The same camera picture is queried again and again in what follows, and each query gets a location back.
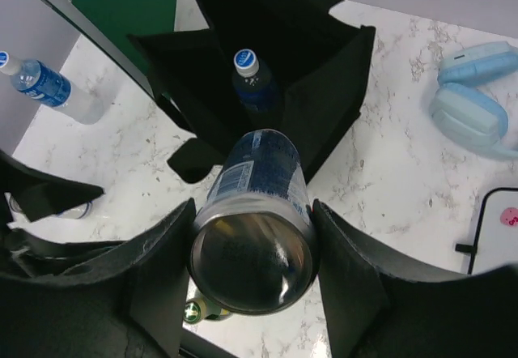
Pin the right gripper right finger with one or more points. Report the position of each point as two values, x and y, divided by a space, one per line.
379 302

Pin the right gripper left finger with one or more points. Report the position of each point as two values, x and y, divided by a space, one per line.
96 299

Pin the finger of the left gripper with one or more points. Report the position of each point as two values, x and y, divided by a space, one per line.
36 191

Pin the Red Bull can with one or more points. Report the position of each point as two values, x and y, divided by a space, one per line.
255 249
77 212

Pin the blue label water bottle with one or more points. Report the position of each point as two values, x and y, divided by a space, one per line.
254 83

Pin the black canvas bag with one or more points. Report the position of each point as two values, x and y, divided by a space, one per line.
287 65

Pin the green glass bottle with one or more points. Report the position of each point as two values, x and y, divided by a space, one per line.
199 308

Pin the water bottle on table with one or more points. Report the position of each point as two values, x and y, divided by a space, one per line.
52 89

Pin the whiteboard with red writing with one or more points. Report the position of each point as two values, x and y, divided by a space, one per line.
495 237

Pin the green file holder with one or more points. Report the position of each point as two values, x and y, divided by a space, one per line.
109 24

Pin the light blue headphones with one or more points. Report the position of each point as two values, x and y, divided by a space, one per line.
462 113

